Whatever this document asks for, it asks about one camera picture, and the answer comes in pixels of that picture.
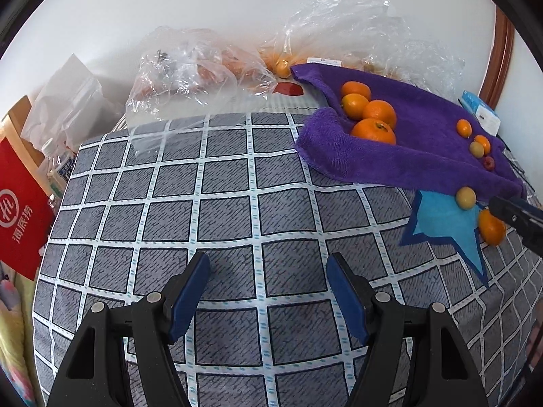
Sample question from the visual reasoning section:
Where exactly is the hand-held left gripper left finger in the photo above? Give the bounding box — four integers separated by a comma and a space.
46, 251, 212, 407

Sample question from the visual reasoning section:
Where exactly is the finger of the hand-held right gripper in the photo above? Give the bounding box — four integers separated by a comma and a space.
489, 195, 543, 232
522, 225, 543, 259

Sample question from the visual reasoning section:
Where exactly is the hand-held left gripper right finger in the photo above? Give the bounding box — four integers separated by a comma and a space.
326, 252, 486, 407

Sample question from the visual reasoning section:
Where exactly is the orange tangerine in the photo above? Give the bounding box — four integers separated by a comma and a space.
341, 81, 372, 100
350, 119, 397, 146
362, 99, 398, 130

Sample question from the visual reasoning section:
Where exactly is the grey checked bedsheet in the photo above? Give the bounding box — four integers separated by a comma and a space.
32, 93, 539, 407

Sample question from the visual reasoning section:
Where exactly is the blue white tissue pack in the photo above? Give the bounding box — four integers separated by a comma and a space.
460, 90, 501, 136

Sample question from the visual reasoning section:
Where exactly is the purple towel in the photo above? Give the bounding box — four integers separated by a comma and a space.
289, 63, 527, 200

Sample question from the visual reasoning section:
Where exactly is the large crumpled clear plastic bag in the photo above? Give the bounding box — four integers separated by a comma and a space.
382, 38, 465, 102

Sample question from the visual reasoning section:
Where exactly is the yellow patterned blanket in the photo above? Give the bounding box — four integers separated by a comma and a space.
0, 263, 47, 407

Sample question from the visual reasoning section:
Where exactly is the clear plastic bottle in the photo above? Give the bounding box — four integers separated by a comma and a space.
46, 144, 76, 191

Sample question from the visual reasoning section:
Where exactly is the red paper bag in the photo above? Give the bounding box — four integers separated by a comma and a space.
0, 136, 56, 281

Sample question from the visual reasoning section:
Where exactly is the red apple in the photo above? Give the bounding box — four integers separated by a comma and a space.
274, 81, 305, 96

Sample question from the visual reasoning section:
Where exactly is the white plastic bag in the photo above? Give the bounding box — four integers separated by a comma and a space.
20, 53, 105, 149

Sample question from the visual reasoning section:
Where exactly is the light wooden furniture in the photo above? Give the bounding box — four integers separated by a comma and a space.
0, 95, 47, 170

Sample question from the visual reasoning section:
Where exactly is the clear plastic bag with oranges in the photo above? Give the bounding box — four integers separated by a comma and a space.
259, 0, 408, 94

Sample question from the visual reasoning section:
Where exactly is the brown wooden door frame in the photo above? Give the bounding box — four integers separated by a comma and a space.
479, 6, 516, 111

